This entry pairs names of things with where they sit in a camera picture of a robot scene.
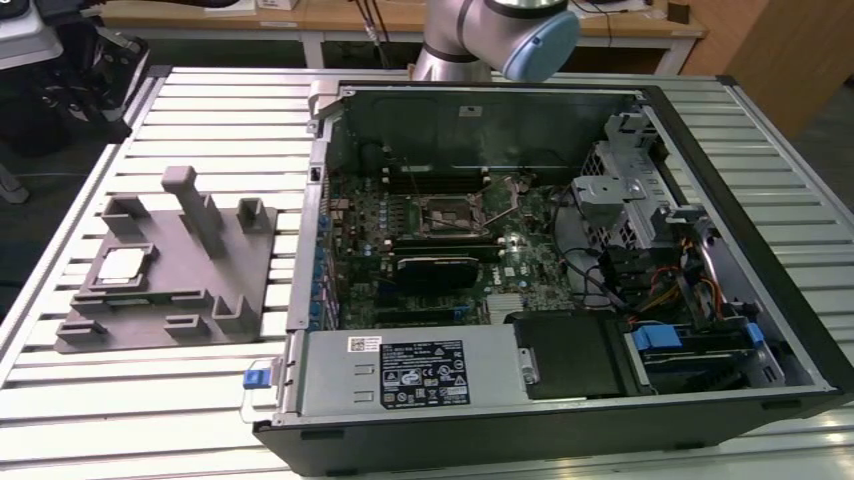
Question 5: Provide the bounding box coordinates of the silver CPU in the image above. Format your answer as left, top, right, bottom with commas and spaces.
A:
95, 248, 150, 284

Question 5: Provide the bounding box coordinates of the metal socket cover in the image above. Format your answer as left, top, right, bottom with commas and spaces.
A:
474, 170, 533, 227

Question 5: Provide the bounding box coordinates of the CPU socket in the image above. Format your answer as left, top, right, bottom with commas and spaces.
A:
414, 192, 493, 238

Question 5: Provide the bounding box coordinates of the wooden desk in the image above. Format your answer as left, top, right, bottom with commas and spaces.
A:
300, 0, 710, 71
99, 0, 308, 44

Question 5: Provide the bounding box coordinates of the white stand foot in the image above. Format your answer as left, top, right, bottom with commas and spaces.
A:
0, 162, 29, 205

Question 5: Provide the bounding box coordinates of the green RAM stick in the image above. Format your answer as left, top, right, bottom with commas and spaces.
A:
99, 291, 180, 304

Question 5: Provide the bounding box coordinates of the grey parts rack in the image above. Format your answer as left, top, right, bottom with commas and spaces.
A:
51, 164, 282, 355

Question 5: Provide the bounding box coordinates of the RAM slot with white clips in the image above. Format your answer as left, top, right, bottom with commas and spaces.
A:
383, 167, 490, 176
392, 248, 503, 257
391, 238, 502, 247
384, 178, 491, 187

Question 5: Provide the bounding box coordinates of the black graphics card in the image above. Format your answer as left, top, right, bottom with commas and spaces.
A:
391, 255, 482, 293

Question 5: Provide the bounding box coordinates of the black expansion slot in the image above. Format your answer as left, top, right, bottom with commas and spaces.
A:
371, 308, 455, 325

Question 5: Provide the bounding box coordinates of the silver power supply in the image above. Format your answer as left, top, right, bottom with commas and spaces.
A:
278, 327, 530, 417

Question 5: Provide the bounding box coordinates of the green motherboard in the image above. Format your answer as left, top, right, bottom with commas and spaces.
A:
320, 168, 606, 332

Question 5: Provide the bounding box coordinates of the silver chipset heatsink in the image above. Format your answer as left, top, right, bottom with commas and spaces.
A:
484, 293, 527, 316

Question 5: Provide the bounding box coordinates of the silver drive cage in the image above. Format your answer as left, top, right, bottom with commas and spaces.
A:
570, 113, 677, 251

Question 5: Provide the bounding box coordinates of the black plastic cover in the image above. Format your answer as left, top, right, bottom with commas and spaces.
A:
503, 309, 653, 402

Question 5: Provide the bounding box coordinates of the black PC case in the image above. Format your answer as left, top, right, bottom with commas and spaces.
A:
250, 77, 854, 479

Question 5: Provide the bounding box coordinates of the hard disk in blue carrier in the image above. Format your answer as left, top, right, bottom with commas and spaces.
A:
630, 322, 766, 396

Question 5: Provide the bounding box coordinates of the brown wooden cabinet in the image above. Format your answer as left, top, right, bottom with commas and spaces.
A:
681, 0, 854, 146

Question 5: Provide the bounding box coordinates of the metal disk bay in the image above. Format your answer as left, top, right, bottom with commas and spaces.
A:
619, 319, 789, 399

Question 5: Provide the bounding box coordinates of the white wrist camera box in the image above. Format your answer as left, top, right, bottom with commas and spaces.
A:
0, 7, 67, 71

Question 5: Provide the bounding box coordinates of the yellow wire bundle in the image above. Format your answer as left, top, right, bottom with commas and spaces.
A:
630, 279, 702, 321

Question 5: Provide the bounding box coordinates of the orange wire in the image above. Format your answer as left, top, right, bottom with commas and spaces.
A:
693, 277, 727, 315

